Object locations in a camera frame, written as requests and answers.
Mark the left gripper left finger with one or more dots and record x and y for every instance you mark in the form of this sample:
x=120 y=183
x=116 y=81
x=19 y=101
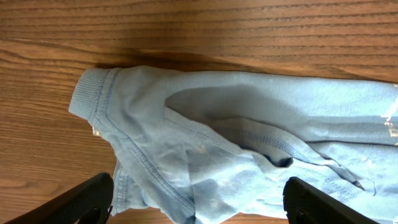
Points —
x=87 y=203

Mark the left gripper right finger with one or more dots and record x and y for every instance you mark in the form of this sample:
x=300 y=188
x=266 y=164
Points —
x=305 y=204

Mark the light blue printed t-shirt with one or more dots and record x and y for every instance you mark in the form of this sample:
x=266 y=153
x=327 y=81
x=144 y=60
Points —
x=204 y=146

